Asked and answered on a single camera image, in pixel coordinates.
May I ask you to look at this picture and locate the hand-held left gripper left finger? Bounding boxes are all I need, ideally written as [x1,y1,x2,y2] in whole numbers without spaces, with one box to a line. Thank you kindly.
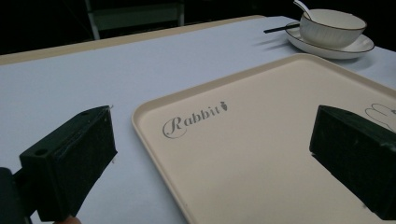
[19,105,119,222]

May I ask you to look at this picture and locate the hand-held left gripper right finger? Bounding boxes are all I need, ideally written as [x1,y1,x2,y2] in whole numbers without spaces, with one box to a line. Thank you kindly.
[308,105,396,221]

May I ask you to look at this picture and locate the white ribbed bowl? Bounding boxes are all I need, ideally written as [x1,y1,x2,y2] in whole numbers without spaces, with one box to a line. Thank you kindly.
[299,8,368,49]

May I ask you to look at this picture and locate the white ceramic spoon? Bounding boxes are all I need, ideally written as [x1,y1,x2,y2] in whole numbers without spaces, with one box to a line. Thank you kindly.
[292,0,313,21]

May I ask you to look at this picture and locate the beige plastic tray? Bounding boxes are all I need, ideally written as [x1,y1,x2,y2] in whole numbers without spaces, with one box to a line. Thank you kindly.
[131,52,396,224]

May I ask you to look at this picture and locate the black chopsticks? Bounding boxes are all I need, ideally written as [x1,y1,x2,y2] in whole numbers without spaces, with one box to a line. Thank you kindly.
[262,22,301,35]

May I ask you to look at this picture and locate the chair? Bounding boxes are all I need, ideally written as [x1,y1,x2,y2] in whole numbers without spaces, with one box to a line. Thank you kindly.
[83,0,186,41]

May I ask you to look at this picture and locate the white plate with dark rim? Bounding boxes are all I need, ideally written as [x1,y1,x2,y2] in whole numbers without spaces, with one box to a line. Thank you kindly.
[284,21,375,61]

